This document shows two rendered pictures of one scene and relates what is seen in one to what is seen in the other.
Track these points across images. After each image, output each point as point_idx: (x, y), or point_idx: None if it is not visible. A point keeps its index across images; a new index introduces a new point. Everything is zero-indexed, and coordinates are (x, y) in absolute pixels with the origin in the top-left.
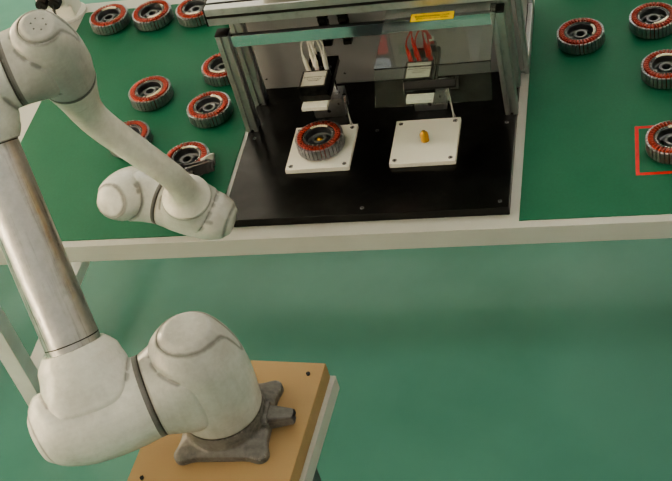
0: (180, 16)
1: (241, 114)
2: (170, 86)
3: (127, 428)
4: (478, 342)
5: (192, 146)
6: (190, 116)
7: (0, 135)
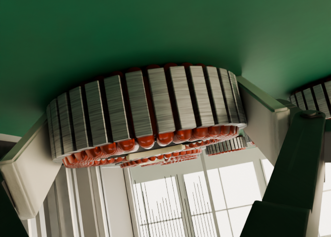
0: (241, 148)
1: (27, 227)
2: (246, 140)
3: None
4: None
5: (144, 156)
6: (190, 150)
7: None
